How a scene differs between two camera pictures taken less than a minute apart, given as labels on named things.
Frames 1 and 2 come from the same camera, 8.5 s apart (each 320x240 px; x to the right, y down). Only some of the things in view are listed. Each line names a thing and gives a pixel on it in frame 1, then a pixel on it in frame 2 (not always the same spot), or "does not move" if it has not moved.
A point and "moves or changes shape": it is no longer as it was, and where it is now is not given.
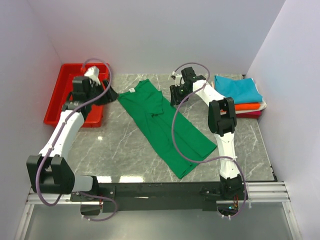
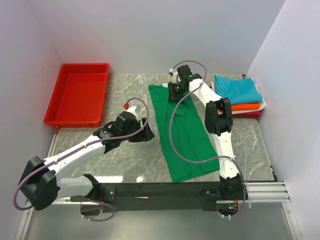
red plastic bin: (64, 86) does not move
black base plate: (154, 197) does not move
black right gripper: (175, 94) does not move
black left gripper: (104, 92) to (144, 129)
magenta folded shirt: (255, 114) does not move
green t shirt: (152, 114) moves or changes shape
